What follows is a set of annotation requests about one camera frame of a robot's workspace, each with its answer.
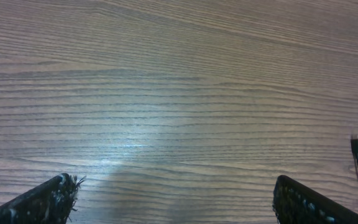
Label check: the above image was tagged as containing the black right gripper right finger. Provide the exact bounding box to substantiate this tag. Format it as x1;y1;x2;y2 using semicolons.
272;175;358;224

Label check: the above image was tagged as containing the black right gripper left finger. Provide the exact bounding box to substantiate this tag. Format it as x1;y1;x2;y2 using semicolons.
0;173;85;224

